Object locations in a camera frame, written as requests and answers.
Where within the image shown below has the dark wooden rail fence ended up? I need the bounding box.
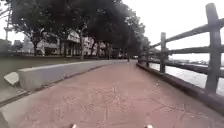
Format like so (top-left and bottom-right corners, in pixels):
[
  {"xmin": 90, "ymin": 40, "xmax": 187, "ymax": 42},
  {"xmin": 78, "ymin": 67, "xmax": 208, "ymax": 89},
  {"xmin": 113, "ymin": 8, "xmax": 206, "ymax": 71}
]
[{"xmin": 135, "ymin": 2, "xmax": 224, "ymax": 116}]

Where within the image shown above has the low grey concrete wall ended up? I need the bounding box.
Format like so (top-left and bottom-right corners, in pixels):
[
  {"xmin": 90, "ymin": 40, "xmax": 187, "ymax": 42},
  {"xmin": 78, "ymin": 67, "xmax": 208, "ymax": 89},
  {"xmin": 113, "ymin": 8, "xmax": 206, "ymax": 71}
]
[{"xmin": 3, "ymin": 59, "xmax": 129, "ymax": 92}]

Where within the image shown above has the pale multi-storey building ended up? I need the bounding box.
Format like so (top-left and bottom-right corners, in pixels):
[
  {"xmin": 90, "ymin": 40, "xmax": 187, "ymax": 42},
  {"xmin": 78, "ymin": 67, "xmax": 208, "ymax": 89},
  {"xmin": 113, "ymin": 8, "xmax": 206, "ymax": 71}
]
[{"xmin": 34, "ymin": 29, "xmax": 108, "ymax": 57}]

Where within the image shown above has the row of trees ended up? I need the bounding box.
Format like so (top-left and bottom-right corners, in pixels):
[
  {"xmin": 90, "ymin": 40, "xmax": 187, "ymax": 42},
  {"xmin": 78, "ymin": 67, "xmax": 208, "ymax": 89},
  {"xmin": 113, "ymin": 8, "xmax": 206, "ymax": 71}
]
[{"xmin": 0, "ymin": 0, "xmax": 152, "ymax": 61}]

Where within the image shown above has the pole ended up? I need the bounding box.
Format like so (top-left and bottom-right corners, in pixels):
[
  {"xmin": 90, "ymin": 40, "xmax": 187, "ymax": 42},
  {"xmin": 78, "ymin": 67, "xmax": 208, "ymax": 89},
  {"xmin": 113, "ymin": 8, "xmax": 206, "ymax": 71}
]
[{"xmin": 4, "ymin": 6, "xmax": 12, "ymax": 43}]

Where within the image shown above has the grey concrete kerb strip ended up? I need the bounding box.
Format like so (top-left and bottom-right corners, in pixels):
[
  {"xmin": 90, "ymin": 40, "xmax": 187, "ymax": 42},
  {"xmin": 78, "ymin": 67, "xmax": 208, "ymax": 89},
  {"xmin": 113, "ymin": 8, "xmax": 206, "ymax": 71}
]
[{"xmin": 0, "ymin": 84, "xmax": 31, "ymax": 108}]

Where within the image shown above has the grey water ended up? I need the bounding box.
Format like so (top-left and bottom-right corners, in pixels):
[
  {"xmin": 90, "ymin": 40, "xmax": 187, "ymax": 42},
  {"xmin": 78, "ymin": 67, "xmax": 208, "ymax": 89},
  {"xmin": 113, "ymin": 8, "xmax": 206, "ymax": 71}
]
[{"xmin": 148, "ymin": 61, "xmax": 224, "ymax": 97}]

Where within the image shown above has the reddish paved path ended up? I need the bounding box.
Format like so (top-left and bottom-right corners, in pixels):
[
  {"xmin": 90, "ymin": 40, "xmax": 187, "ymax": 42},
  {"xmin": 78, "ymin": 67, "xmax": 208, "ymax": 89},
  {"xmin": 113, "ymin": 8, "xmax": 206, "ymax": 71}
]
[{"xmin": 0, "ymin": 59, "xmax": 224, "ymax": 128}]

